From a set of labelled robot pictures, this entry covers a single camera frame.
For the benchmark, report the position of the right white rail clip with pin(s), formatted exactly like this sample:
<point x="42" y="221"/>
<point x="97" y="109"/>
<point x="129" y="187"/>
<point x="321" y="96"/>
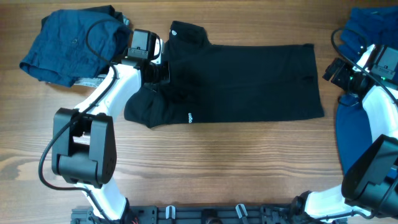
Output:
<point x="241" y="211"/>

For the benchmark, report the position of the left white rail clip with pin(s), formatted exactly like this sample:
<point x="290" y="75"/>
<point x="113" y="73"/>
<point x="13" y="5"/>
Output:
<point x="170" y="212"/>

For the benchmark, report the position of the white rail clip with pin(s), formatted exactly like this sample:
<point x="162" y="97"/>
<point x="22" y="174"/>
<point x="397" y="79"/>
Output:
<point x="241" y="211"/>
<point x="170" y="212"/>

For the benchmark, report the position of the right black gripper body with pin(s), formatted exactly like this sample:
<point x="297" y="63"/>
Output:
<point x="346" y="76"/>

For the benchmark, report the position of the folded dark blue shirt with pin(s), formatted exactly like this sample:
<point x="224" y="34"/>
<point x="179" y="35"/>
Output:
<point x="36" y="62"/>

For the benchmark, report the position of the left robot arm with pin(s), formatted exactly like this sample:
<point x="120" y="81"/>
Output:
<point x="83" y="147"/>

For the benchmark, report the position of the black t-shirt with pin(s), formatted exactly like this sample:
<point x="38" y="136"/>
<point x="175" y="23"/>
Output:
<point x="212" y="83"/>

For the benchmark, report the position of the blue t-shirt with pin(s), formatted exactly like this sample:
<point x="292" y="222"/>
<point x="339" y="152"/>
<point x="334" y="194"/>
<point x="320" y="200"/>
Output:
<point x="366" y="26"/>

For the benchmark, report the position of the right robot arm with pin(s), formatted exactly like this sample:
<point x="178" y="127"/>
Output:
<point x="367" y="190"/>

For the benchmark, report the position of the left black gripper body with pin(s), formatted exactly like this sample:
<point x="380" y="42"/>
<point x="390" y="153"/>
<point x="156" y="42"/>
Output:
<point x="160" y="73"/>

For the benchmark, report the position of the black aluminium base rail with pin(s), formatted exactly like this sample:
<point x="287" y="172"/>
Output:
<point x="263" y="214"/>

